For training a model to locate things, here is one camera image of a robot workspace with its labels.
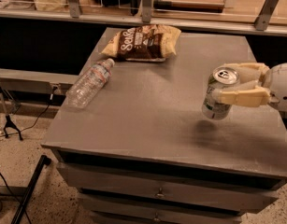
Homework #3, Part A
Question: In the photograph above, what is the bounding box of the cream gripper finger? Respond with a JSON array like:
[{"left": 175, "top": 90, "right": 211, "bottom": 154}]
[
  {"left": 225, "top": 63, "right": 269, "bottom": 83},
  {"left": 212, "top": 80, "right": 270, "bottom": 107}
]

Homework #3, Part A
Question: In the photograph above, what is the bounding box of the grey metal bracket middle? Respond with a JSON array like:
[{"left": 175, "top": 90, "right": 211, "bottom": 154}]
[{"left": 141, "top": 0, "right": 152, "bottom": 23}]

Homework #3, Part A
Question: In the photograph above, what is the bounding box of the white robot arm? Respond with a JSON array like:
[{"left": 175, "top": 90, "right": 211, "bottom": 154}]
[{"left": 213, "top": 63, "right": 287, "bottom": 113}]

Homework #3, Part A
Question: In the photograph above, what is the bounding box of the clear plastic water bottle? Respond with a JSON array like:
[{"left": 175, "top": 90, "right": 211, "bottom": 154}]
[{"left": 66, "top": 58, "right": 115, "bottom": 109}]

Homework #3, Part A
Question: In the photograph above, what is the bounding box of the black metal leg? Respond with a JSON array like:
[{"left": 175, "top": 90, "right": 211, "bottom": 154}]
[{"left": 11, "top": 155, "right": 51, "bottom": 224}]

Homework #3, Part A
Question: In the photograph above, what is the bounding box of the grey metal bracket right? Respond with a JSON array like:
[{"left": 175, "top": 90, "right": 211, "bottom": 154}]
[{"left": 254, "top": 0, "right": 279, "bottom": 31}]

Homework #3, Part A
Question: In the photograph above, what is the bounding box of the brown chips bag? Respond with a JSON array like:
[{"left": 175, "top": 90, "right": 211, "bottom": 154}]
[{"left": 102, "top": 24, "right": 181, "bottom": 63}]

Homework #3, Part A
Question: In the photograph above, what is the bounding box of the grey drawer cabinet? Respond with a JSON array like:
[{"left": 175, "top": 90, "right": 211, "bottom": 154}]
[{"left": 43, "top": 33, "right": 287, "bottom": 224}]

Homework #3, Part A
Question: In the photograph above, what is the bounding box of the black floor cable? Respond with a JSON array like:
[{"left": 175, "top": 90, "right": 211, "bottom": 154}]
[{"left": 0, "top": 85, "right": 60, "bottom": 138}]

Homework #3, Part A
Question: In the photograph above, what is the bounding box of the silver 7up soda can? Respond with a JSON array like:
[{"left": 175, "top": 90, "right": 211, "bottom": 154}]
[{"left": 202, "top": 66, "right": 240, "bottom": 120}]

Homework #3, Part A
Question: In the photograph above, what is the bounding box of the grey metal bracket left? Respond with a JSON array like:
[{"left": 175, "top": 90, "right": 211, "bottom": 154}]
[{"left": 67, "top": 0, "right": 81, "bottom": 18}]

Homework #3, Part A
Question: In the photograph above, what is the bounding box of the grey metal bracket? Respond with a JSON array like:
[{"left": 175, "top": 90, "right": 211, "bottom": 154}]
[
  {"left": 67, "top": 0, "right": 81, "bottom": 18},
  {"left": 141, "top": 0, "right": 152, "bottom": 23},
  {"left": 254, "top": 0, "right": 279, "bottom": 31}
]

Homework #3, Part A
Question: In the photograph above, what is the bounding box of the black tripod stand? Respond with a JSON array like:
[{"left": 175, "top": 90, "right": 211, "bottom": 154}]
[{"left": 0, "top": 86, "right": 22, "bottom": 141}]

